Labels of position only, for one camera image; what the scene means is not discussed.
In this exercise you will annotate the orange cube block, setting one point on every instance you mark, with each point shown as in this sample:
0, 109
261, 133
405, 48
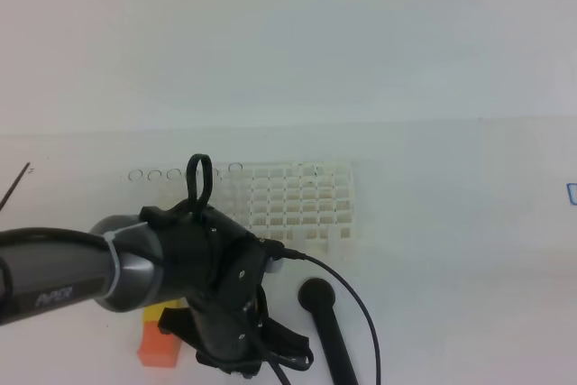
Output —
158, 350

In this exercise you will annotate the white plastic test tube rack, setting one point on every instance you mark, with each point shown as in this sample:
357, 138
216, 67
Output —
309, 206

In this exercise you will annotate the black round-headed stand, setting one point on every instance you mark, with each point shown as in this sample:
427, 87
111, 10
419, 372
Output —
317, 297

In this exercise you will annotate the yellow cube block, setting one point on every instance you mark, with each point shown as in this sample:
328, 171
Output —
154, 312

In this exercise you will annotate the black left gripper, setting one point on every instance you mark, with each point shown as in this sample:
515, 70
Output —
217, 266

